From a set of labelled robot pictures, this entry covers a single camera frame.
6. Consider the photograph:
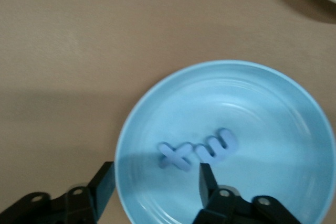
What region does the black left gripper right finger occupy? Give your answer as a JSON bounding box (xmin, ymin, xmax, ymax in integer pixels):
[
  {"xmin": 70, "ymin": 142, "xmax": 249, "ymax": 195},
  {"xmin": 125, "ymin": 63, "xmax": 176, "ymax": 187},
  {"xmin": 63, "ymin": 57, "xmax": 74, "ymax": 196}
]
[{"xmin": 193, "ymin": 163, "xmax": 300, "ymax": 224}]

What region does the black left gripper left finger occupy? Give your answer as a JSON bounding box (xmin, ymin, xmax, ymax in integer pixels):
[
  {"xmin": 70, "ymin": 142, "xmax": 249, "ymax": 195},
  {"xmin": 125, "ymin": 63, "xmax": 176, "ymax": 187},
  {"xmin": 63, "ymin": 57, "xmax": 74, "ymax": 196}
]
[{"xmin": 0, "ymin": 161, "xmax": 116, "ymax": 224}]

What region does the blue foam letter M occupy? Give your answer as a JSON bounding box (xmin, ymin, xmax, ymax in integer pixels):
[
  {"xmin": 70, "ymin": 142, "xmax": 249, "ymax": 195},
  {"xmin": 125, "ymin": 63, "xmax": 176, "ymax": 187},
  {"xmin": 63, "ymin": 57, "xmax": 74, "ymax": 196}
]
[{"xmin": 195, "ymin": 128, "xmax": 239, "ymax": 164}]

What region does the blue foam letter X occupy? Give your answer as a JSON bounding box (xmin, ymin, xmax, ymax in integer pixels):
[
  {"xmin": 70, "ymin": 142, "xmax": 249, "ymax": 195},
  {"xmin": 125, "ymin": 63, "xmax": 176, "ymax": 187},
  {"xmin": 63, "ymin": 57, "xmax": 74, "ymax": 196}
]
[{"xmin": 157, "ymin": 142, "xmax": 196, "ymax": 172}]

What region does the blue plate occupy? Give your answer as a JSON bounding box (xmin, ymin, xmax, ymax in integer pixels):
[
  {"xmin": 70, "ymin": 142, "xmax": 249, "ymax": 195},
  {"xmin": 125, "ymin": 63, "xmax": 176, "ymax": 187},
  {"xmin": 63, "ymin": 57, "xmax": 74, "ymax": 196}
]
[{"xmin": 114, "ymin": 60, "xmax": 336, "ymax": 224}]

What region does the matte table cover sheet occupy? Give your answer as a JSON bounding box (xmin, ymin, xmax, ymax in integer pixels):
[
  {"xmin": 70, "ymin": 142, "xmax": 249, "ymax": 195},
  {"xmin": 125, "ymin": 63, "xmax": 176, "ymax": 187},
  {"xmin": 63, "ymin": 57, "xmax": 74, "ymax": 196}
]
[{"xmin": 0, "ymin": 0, "xmax": 336, "ymax": 224}]

